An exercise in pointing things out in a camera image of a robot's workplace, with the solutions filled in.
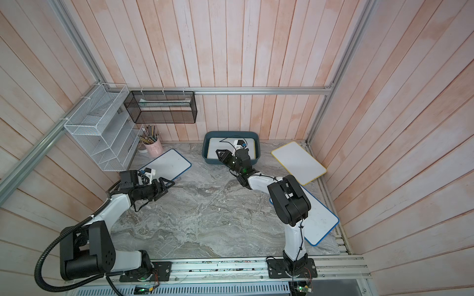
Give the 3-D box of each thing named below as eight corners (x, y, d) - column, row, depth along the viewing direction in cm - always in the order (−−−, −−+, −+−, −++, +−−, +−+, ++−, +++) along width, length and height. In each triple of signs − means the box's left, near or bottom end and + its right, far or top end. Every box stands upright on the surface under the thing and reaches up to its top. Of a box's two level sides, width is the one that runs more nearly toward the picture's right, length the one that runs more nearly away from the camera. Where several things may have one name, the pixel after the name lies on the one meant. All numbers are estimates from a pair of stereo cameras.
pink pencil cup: (147, 157, 115) (136, 139, 102) (152, 143, 122) (143, 125, 110) (163, 157, 115) (154, 139, 102) (167, 143, 122) (160, 125, 110)
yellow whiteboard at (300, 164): (304, 186, 103) (305, 184, 101) (271, 153, 119) (271, 151, 117) (326, 172, 109) (327, 170, 108) (292, 143, 125) (292, 140, 123)
